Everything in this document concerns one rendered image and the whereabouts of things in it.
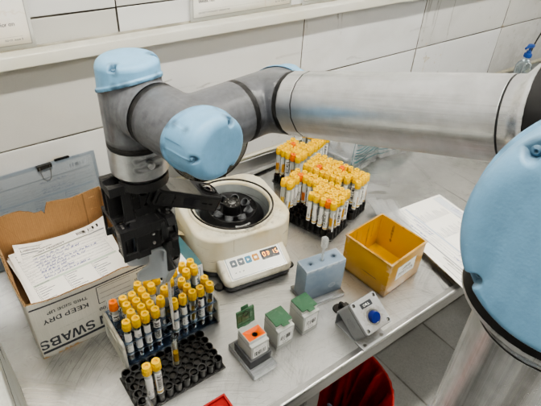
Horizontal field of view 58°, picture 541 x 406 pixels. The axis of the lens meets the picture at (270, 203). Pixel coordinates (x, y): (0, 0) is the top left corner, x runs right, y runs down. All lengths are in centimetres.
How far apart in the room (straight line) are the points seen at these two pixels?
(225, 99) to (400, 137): 19
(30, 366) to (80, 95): 56
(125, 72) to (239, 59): 78
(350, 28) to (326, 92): 105
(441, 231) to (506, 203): 109
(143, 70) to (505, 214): 41
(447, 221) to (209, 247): 66
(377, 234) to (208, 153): 81
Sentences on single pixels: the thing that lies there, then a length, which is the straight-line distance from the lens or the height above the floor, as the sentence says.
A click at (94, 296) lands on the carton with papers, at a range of 100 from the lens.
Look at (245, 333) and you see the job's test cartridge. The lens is 94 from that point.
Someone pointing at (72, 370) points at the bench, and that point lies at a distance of 104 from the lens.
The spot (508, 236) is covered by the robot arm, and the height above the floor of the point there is 154.
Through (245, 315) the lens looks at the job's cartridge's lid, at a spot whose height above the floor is 97.
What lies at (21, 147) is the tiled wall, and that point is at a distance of 118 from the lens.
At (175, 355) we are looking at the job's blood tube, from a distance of 94.
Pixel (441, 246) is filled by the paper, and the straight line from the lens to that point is 131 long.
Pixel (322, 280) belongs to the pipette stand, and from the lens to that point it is 107.
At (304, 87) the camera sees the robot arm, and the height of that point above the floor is 148.
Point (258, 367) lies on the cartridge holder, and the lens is 97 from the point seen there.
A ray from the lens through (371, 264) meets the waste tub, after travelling 112.
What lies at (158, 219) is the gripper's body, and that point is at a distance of 68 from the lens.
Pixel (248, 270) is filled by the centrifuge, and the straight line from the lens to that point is 110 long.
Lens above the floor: 169
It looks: 37 degrees down
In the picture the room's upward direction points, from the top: 4 degrees clockwise
